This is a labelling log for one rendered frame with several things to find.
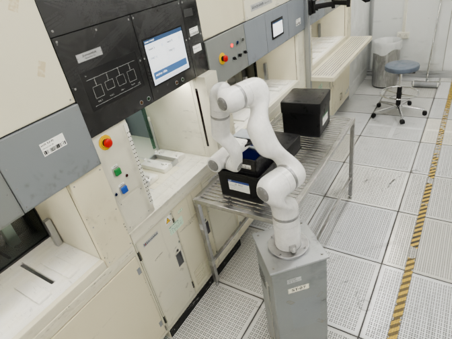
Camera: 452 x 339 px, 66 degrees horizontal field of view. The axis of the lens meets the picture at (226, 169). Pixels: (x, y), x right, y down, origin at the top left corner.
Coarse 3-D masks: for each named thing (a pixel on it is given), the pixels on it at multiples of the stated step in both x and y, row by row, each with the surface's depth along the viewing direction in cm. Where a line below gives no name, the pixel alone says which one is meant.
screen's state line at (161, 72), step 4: (180, 60) 183; (184, 60) 186; (172, 64) 179; (176, 64) 181; (180, 64) 184; (184, 64) 186; (164, 68) 174; (168, 68) 177; (172, 68) 179; (176, 68) 182; (156, 72) 170; (160, 72) 172; (164, 72) 175; (168, 72) 177; (156, 76) 171; (160, 76) 173
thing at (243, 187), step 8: (272, 168) 196; (224, 176) 199; (232, 176) 195; (240, 176) 192; (248, 176) 188; (224, 184) 203; (232, 184) 199; (240, 184) 195; (248, 184) 191; (256, 184) 188; (224, 192) 207; (232, 192) 202; (240, 192) 199; (248, 192) 195; (256, 192) 191; (248, 200) 198; (256, 200) 195
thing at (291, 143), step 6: (276, 132) 243; (282, 138) 234; (288, 138) 233; (294, 138) 232; (282, 144) 227; (288, 144) 226; (294, 144) 229; (300, 144) 237; (288, 150) 222; (294, 150) 231; (294, 156) 231
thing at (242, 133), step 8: (240, 136) 190; (248, 136) 189; (248, 160) 187; (256, 160) 185; (264, 160) 193; (272, 160) 202; (248, 168) 190; (256, 168) 187; (264, 168) 195; (256, 176) 189
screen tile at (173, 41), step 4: (172, 36) 175; (176, 36) 178; (180, 36) 180; (168, 40) 173; (172, 40) 176; (176, 40) 178; (180, 40) 181; (168, 44) 174; (172, 44) 176; (176, 44) 179; (180, 44) 181; (180, 48) 182; (168, 52) 175; (172, 52) 177; (176, 52) 180; (180, 52) 182; (184, 52) 185; (172, 56) 178; (176, 56) 180; (180, 56) 183; (172, 60) 178
